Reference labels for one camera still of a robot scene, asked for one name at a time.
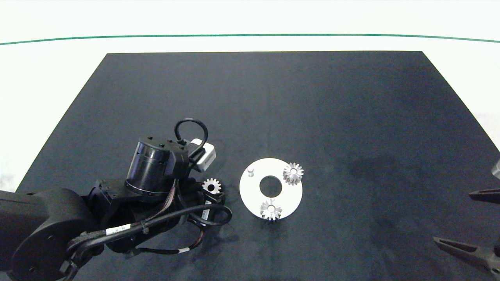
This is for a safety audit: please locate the round white plate with pins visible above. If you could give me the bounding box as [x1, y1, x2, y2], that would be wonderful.
[239, 158, 304, 220]

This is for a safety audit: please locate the arm thin tagged cable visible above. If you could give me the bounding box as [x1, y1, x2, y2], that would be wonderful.
[135, 228, 205, 256]

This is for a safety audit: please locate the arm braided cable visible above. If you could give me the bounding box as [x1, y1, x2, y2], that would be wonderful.
[154, 178, 178, 221]

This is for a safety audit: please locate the dark mat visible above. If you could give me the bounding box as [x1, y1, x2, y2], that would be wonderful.
[0, 51, 500, 281]

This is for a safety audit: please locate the camera black cable loop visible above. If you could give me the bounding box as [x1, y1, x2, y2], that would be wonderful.
[174, 118, 209, 158]

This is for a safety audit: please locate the small steel gear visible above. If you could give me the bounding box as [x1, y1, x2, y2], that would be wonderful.
[282, 162, 304, 186]
[202, 178, 222, 194]
[260, 199, 283, 221]

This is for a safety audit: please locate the arm thick tagged cable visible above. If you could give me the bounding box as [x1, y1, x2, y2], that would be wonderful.
[66, 204, 233, 274]

